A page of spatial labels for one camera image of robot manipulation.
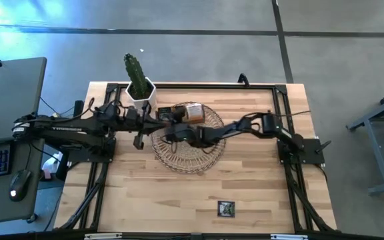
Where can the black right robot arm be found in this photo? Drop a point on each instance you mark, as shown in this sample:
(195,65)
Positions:
(225,131)

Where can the grey metal table frame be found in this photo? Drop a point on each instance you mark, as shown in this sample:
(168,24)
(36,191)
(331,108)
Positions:
(375,153)

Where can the dark foil tea packet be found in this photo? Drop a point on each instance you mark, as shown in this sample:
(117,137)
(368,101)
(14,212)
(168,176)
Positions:
(164,113)
(226,209)

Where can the grey desk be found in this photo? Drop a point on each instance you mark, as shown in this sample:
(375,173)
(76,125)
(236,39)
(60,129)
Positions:
(8,100)

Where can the white Tazo tea packet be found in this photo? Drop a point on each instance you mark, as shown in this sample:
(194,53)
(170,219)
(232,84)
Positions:
(195,112)

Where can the green cactus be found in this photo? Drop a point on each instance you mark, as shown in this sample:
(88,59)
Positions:
(135,75)

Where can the white hexagonal planter pot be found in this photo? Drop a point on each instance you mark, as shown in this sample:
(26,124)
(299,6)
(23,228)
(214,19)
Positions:
(151,96)

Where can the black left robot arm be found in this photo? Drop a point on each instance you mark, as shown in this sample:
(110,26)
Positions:
(65,128)

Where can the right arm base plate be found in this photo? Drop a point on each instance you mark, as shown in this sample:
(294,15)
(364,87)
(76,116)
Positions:
(312,153)

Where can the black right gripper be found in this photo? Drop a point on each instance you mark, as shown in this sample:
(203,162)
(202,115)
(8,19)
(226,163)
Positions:
(182,135)

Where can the black computer mouse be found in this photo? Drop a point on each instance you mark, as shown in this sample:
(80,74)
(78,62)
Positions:
(19,185)

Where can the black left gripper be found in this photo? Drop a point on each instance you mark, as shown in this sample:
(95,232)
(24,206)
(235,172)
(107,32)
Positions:
(138,123)

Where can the white object beside desk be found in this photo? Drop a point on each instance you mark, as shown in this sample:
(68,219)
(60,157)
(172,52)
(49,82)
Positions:
(51,165)

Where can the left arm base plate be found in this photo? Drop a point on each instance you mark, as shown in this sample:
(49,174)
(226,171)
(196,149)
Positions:
(88,156)

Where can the brown wooden tea box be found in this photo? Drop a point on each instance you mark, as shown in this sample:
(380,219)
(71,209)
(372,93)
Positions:
(197,123)

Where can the black aluminium table frame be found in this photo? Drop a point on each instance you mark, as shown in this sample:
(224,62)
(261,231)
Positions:
(195,86)

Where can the black clamp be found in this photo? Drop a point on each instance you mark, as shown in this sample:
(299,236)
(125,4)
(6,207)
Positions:
(243,80)

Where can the white bracket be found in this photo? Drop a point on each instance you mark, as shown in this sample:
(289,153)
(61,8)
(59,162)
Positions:
(102,236)
(288,237)

